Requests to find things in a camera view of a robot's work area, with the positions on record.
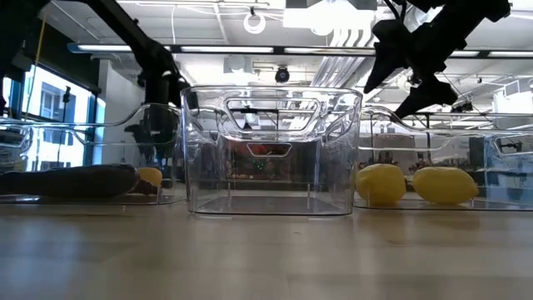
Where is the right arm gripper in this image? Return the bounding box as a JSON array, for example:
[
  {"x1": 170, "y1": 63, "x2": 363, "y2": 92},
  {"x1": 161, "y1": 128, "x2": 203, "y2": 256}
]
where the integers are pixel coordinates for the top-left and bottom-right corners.
[{"x1": 362, "y1": 0, "x2": 511, "y2": 120}]

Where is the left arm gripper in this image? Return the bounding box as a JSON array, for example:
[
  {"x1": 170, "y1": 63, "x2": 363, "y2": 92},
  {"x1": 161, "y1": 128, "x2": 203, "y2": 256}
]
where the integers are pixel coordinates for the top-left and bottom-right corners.
[{"x1": 139, "y1": 68, "x2": 191, "y2": 168}]

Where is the yellow lemon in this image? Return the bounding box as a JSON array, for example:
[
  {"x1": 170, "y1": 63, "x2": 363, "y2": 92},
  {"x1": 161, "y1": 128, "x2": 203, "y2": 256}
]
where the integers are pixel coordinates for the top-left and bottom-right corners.
[
  {"x1": 411, "y1": 166, "x2": 481, "y2": 206},
  {"x1": 356, "y1": 163, "x2": 407, "y2": 208}
]

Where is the small yellow-orange fruit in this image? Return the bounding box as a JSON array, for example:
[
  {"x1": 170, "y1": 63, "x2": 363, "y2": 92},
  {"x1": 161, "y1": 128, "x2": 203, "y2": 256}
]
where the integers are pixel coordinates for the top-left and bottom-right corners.
[{"x1": 137, "y1": 167, "x2": 164, "y2": 188}]

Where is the clear plastic bin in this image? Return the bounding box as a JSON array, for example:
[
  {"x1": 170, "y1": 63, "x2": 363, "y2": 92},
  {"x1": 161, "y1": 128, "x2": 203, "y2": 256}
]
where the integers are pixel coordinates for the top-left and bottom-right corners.
[
  {"x1": 180, "y1": 85, "x2": 363, "y2": 217},
  {"x1": 0, "y1": 102, "x2": 188, "y2": 206},
  {"x1": 353, "y1": 105, "x2": 533, "y2": 212}
]

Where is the ceiling light strip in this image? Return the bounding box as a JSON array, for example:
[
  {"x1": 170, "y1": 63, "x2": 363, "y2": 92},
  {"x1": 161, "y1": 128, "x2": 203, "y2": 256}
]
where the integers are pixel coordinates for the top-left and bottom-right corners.
[
  {"x1": 77, "y1": 44, "x2": 172, "y2": 53},
  {"x1": 487, "y1": 50, "x2": 533, "y2": 58},
  {"x1": 284, "y1": 47, "x2": 376, "y2": 55},
  {"x1": 180, "y1": 46, "x2": 275, "y2": 54}
]

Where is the purple eggplant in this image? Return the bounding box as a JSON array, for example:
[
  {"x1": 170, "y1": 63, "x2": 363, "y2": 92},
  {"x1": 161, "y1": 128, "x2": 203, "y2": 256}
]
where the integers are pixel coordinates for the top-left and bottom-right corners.
[{"x1": 0, "y1": 163, "x2": 160, "y2": 199}]

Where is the window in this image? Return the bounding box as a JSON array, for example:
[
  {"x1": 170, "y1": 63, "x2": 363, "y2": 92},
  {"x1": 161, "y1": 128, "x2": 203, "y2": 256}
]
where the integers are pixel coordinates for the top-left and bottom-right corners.
[{"x1": 0, "y1": 65, "x2": 102, "y2": 173}]

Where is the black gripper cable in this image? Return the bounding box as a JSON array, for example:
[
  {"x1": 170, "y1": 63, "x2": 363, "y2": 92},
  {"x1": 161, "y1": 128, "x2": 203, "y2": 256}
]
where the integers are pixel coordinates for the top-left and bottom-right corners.
[{"x1": 381, "y1": 0, "x2": 408, "y2": 23}]

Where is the black dome camera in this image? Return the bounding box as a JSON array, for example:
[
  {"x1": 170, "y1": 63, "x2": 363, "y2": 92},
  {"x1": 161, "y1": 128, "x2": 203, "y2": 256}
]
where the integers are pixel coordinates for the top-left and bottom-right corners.
[{"x1": 274, "y1": 65, "x2": 291, "y2": 85}]

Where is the white ring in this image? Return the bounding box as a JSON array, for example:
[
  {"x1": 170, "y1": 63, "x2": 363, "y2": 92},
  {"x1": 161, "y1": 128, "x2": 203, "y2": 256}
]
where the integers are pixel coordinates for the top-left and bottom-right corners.
[{"x1": 242, "y1": 12, "x2": 267, "y2": 36}]

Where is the orange cord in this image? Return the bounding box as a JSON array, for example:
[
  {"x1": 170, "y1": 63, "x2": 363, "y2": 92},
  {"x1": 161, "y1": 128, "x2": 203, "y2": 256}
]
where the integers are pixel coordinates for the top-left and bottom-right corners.
[{"x1": 23, "y1": 12, "x2": 47, "y2": 122}]

